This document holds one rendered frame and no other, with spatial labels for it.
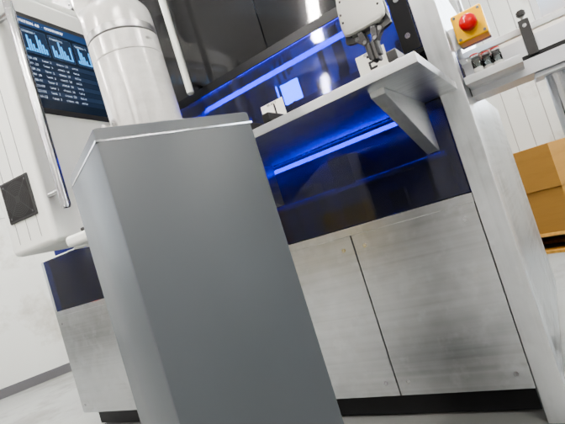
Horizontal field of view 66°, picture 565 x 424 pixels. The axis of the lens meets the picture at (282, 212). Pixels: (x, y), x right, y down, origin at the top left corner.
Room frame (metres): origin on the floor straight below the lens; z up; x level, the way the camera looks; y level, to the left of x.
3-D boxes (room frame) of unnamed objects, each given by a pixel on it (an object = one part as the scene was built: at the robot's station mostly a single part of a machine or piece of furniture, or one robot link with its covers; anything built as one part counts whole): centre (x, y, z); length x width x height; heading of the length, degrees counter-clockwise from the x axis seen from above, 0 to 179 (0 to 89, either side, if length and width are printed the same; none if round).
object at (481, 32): (1.06, -0.58, 1.00); 0.08 x 0.07 x 0.07; 148
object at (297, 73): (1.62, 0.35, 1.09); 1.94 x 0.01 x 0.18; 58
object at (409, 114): (0.98, -0.34, 0.80); 0.34 x 0.03 x 0.13; 148
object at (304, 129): (1.12, -0.13, 0.87); 0.70 x 0.48 x 0.02; 58
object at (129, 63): (0.74, 0.18, 0.95); 0.19 x 0.19 x 0.18
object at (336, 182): (1.63, 0.37, 0.73); 1.98 x 0.01 x 0.25; 58
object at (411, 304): (2.04, 0.09, 0.44); 2.06 x 1.00 x 0.88; 58
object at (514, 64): (1.09, -0.62, 0.87); 0.14 x 0.13 x 0.02; 148
